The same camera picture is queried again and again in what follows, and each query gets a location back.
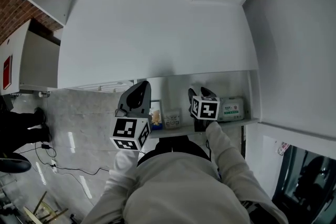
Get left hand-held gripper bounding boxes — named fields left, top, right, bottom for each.
left=109, top=80, right=153, bottom=152

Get small white labelled box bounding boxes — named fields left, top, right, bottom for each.
left=163, top=108, right=183, bottom=130

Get wide white drawer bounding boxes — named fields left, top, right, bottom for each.
left=143, top=70, right=261, bottom=140

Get black framed glass door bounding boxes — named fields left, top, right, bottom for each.
left=271, top=145, right=336, bottom=224

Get red book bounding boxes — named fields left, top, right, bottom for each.
left=3, top=55, right=14, bottom=90

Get black rounded seat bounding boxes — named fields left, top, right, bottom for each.
left=0, top=152, right=32, bottom=174

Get black floor cable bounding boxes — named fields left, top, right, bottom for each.
left=34, top=141, right=111, bottom=177

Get small white desk drawer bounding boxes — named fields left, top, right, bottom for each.
left=86, top=86, right=128, bottom=93
left=75, top=80, right=133, bottom=89

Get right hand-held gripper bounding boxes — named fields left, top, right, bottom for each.
left=187, top=86, right=221, bottom=133

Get white desk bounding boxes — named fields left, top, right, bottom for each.
left=56, top=0, right=260, bottom=90

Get white pack with green label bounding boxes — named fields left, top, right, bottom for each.
left=217, top=96, right=245, bottom=123

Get person's light sweatshirt torso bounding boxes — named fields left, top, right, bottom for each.
left=81, top=151, right=289, bottom=224

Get plastic bottle with red label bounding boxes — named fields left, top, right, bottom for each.
left=277, top=142, right=290, bottom=156

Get person's left forearm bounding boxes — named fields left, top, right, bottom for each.
left=104, top=148, right=143, bottom=194

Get person's black trousers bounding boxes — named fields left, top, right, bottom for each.
left=137, top=135, right=211, bottom=166

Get yellow wooden frame stand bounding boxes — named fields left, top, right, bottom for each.
left=23, top=190, right=69, bottom=224

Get white side table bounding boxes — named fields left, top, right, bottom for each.
left=0, top=19, right=64, bottom=97

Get small box with beige picture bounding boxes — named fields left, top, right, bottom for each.
left=150, top=99, right=163, bottom=131

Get person's right forearm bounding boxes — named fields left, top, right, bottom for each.
left=204, top=121, right=263, bottom=200

